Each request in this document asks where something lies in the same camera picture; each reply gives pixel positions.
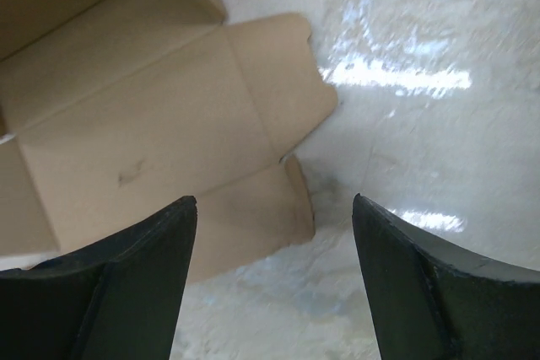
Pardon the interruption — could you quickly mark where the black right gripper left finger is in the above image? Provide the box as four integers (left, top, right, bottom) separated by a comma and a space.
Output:
1, 196, 197, 359

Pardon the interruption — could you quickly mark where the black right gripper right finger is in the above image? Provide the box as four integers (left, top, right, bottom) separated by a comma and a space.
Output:
352, 194, 539, 359

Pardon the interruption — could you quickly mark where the brown cardboard box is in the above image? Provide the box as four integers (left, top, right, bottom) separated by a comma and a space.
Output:
1, 0, 338, 281

